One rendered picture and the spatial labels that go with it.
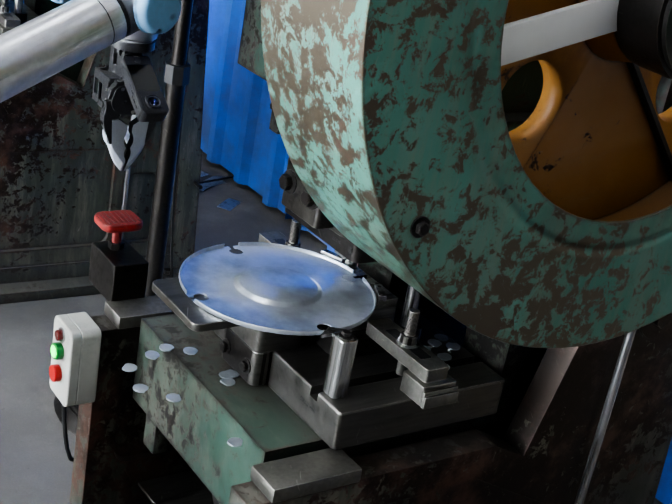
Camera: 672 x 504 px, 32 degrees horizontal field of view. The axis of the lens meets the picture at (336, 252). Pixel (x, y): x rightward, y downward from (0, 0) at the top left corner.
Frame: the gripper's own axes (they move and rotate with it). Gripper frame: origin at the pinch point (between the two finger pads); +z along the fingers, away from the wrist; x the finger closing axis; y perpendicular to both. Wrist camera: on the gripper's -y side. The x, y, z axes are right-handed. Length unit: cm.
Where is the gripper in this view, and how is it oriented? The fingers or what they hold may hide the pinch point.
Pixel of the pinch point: (124, 164)
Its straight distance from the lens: 190.1
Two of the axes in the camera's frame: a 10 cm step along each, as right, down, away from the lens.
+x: -8.3, 0.8, -5.4
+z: -1.7, 9.0, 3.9
